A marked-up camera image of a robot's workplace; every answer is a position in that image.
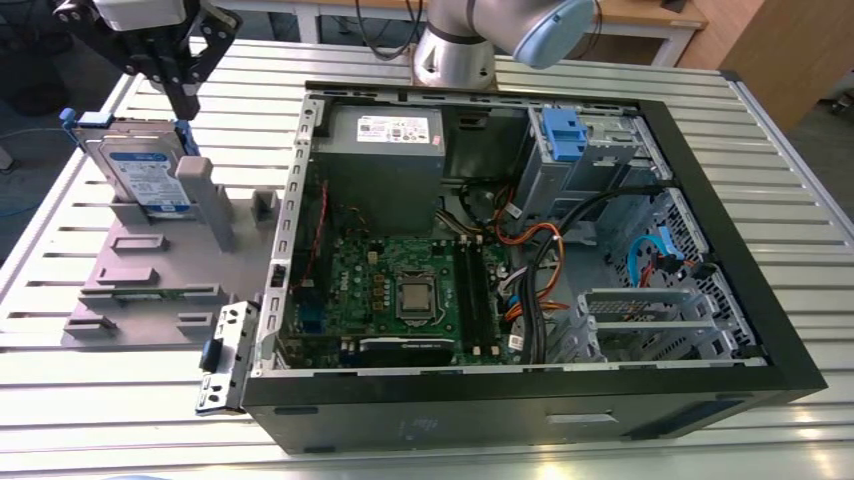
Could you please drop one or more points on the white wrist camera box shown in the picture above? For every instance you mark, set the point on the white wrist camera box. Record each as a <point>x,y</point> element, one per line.
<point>140,12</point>

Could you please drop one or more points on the black graphics card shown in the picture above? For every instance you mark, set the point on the black graphics card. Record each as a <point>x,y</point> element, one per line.
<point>401,350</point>

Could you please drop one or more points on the green motherboard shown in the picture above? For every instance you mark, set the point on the green motherboard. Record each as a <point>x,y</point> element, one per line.
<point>361,260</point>

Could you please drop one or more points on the black case fan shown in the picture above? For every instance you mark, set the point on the black case fan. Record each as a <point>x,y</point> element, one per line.
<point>310,250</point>

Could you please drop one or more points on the CPU socket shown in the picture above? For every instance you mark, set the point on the CPU socket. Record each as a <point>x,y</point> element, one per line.
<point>417,275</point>

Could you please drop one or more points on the wooden desk white frame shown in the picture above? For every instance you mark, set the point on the wooden desk white frame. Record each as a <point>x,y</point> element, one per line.
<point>654,20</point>

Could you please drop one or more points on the wooden cabinet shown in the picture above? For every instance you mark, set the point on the wooden cabinet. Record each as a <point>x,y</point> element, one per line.
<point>788,50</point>

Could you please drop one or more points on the metal disk bay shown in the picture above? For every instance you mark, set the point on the metal disk bay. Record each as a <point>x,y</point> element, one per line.
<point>634,297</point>

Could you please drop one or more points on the metal card retainer bracket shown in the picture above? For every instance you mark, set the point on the metal card retainer bracket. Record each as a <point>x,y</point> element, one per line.
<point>230,325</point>

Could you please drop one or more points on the black RAM slot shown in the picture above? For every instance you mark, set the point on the black RAM slot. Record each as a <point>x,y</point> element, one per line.
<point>469,295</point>
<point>486,295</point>

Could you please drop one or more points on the green RAM stick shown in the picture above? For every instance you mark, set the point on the green RAM stick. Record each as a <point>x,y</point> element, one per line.
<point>150,295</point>

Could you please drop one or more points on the grey parts rack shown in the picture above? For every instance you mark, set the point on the grey parts rack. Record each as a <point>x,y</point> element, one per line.
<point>187,265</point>

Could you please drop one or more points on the grey metal drive cage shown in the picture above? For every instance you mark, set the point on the grey metal drive cage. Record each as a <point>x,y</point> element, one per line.
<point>554,185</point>

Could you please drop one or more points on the silver CPU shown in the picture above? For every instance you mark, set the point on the silver CPU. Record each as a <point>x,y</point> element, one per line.
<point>417,297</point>

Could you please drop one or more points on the hard disk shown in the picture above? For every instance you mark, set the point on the hard disk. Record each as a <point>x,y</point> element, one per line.
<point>143,175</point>

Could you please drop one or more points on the black open PC case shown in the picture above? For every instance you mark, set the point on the black open PC case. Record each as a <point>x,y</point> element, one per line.
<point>467,415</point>

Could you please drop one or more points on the blue expansion slot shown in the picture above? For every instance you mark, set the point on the blue expansion slot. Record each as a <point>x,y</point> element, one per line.
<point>311,320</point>

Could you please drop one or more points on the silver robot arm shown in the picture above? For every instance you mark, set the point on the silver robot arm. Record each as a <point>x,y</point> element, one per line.
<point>454,60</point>

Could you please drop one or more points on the grey power supply unit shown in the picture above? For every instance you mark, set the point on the grey power supply unit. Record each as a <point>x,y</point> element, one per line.
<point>381,190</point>

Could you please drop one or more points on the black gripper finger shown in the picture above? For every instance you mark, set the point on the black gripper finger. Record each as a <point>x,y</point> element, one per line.
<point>100,42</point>
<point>216,45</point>

